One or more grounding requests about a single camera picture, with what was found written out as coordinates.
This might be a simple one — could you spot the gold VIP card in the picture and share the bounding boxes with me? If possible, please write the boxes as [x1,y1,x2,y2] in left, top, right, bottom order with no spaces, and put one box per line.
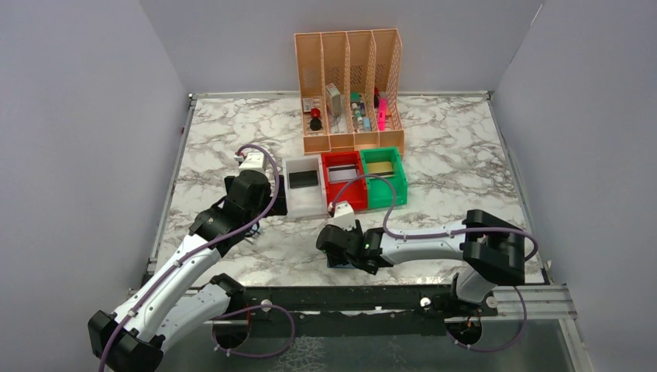
[366,161,395,177]

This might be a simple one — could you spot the blue leather card holder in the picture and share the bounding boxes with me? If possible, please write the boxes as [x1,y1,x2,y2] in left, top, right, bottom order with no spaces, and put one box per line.
[326,257,356,269]

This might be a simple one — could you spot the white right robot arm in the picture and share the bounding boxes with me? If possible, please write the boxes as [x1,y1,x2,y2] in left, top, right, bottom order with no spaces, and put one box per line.
[315,209,528,315]

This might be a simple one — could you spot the black card in white bin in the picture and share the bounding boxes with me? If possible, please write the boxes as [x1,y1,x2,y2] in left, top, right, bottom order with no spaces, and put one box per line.
[288,170,319,189]

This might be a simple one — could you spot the light blue stapler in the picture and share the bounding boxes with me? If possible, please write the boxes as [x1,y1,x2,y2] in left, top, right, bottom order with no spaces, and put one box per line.
[245,224,262,239]

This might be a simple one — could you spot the red plastic bin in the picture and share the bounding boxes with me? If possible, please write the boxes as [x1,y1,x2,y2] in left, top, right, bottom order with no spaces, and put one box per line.
[321,151,368,211]

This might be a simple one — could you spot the green plastic bin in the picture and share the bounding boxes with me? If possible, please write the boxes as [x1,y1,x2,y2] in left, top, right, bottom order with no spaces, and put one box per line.
[360,147,408,209]

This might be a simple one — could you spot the translucent white plastic bin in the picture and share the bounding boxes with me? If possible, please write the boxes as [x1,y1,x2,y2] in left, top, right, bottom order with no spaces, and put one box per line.
[282,155,327,219]

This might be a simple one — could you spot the red black stamp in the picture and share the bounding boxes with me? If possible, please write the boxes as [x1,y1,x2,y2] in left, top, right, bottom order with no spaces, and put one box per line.
[309,108,323,131]

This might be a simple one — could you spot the small bottles in organizer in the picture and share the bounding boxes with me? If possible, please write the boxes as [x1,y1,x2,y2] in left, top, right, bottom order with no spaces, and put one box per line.
[349,91,372,132]

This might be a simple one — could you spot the white box in organizer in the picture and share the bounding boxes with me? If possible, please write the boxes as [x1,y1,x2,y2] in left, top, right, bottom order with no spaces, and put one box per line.
[325,83,342,116]

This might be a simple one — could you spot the pink highlighter marker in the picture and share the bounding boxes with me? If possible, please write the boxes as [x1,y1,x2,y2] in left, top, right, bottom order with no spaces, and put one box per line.
[377,98,387,132]

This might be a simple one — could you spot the orange file organizer rack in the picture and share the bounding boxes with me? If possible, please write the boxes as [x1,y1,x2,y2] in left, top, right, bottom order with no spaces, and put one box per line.
[294,28,405,155]

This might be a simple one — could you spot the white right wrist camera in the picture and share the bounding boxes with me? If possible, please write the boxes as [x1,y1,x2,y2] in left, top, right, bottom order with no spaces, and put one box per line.
[327,201,356,231]

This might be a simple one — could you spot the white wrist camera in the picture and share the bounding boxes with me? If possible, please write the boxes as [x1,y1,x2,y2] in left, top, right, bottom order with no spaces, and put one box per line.
[238,152,267,174]
[327,201,356,231]

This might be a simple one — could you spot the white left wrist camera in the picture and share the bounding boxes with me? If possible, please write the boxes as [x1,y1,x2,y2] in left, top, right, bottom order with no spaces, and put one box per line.
[238,152,267,174]

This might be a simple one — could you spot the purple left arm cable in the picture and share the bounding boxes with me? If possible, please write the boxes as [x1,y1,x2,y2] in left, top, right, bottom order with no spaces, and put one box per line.
[97,144,296,372]

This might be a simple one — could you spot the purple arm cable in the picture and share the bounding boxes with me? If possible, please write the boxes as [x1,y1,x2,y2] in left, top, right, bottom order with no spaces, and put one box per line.
[328,174,540,354]
[97,144,296,372]

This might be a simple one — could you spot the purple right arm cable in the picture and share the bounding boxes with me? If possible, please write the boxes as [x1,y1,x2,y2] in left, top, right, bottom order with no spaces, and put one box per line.
[328,174,540,354]

